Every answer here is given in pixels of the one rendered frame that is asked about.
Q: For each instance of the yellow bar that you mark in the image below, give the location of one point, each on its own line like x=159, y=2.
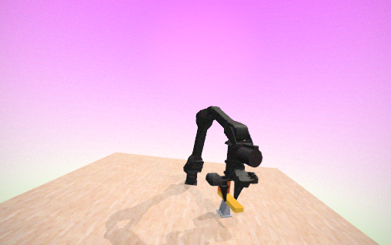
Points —
x=231, y=201

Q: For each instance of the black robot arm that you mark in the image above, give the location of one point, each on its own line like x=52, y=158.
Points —
x=240, y=147

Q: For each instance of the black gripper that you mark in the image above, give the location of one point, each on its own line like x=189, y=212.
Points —
x=214, y=179

